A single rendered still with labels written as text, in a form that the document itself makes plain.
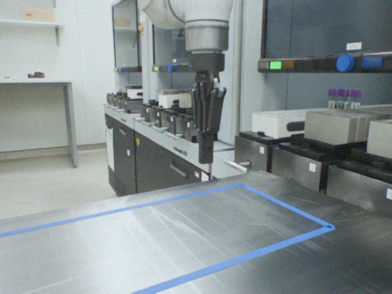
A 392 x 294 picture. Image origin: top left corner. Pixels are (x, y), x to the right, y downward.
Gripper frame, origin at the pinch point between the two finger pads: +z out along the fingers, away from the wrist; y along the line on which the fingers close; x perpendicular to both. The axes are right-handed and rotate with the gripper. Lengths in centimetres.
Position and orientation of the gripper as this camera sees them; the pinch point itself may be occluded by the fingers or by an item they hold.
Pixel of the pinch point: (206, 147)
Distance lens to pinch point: 73.1
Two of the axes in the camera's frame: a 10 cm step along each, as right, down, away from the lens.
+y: -4.3, -1.9, 8.8
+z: 0.0, 9.8, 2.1
